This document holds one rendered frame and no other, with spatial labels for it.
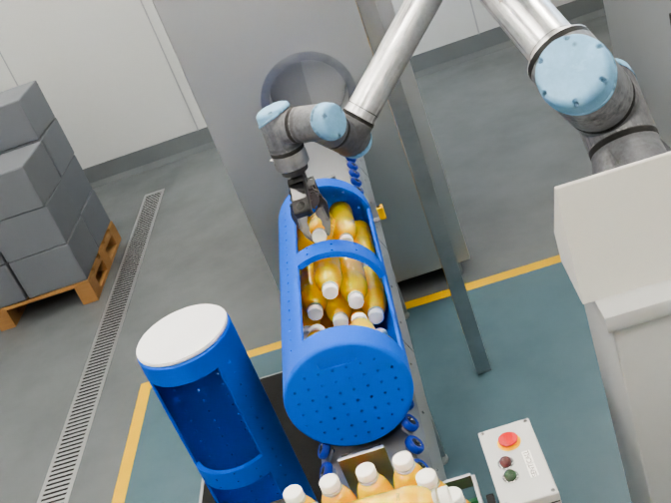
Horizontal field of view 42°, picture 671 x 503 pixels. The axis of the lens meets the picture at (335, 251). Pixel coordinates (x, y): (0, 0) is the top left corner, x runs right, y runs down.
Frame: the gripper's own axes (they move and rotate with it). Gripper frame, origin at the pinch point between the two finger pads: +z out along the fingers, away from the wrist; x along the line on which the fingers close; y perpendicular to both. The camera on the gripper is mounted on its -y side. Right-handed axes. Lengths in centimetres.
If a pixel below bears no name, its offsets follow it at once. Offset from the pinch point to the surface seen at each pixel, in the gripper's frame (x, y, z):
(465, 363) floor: -27, 87, 120
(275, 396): 51, 85, 106
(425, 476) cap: -12, -87, 10
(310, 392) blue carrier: 8, -55, 8
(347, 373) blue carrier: -1, -55, 6
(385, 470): -3, -70, 22
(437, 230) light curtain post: -33, 78, 52
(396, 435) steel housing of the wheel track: -6, -53, 28
